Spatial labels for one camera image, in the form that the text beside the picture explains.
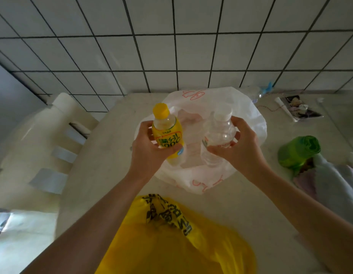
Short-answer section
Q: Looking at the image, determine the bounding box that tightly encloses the yellow plastic bag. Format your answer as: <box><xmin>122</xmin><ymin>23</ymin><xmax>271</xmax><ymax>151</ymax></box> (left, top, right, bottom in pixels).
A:
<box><xmin>95</xmin><ymin>194</ymin><xmax>258</xmax><ymax>274</ymax></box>

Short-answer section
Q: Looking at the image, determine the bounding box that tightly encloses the round dining table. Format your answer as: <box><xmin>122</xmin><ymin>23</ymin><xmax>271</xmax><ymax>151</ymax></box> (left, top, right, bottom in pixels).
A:
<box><xmin>55</xmin><ymin>91</ymin><xmax>353</xmax><ymax>274</ymax></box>

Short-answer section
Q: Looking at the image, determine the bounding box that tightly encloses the white plastic bag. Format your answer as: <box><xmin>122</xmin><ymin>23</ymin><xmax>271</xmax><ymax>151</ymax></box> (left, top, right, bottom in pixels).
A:
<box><xmin>134</xmin><ymin>87</ymin><xmax>268</xmax><ymax>195</ymax></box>

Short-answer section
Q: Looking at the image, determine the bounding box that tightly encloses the person's right hand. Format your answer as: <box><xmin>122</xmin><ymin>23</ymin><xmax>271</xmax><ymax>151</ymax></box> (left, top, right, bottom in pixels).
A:
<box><xmin>206</xmin><ymin>116</ymin><xmax>270</xmax><ymax>185</ymax></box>

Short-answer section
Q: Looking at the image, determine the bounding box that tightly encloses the person's left forearm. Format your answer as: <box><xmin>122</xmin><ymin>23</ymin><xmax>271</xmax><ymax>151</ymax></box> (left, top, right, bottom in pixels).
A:
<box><xmin>21</xmin><ymin>171</ymin><xmax>150</xmax><ymax>274</ymax></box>

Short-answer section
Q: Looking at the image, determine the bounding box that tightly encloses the small clear blue-cap bottle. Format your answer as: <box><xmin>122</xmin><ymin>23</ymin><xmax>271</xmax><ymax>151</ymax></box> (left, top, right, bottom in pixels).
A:
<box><xmin>240</xmin><ymin>81</ymin><xmax>274</xmax><ymax>104</ymax></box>

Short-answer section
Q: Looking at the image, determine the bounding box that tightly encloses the yellow drink bottle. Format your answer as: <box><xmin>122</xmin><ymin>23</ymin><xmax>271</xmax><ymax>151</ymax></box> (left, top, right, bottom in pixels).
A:
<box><xmin>151</xmin><ymin>103</ymin><xmax>186</xmax><ymax>166</ymax></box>

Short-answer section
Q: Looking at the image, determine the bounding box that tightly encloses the white slatted chair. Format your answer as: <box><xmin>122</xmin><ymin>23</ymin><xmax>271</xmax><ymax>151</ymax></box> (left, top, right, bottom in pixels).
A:
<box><xmin>0</xmin><ymin>92</ymin><xmax>99</xmax><ymax>214</ymax></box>

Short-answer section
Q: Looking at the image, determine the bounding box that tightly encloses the person's left hand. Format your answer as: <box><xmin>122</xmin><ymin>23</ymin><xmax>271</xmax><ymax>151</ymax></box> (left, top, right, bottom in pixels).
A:
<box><xmin>128</xmin><ymin>120</ymin><xmax>183</xmax><ymax>183</ymax></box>

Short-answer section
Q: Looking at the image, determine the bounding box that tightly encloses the person's right forearm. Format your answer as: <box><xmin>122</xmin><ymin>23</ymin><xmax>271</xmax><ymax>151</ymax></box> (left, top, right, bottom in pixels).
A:
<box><xmin>253</xmin><ymin>167</ymin><xmax>353</xmax><ymax>274</ymax></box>

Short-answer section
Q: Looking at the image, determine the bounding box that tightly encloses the green bag roll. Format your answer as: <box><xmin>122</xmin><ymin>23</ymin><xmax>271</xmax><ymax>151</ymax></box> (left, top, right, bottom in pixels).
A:
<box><xmin>278</xmin><ymin>136</ymin><xmax>322</xmax><ymax>176</ymax></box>

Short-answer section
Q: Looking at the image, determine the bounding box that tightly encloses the red label water bottle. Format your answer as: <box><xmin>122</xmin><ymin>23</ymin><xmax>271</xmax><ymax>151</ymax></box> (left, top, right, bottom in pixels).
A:
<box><xmin>200</xmin><ymin>107</ymin><xmax>237</xmax><ymax>168</ymax></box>

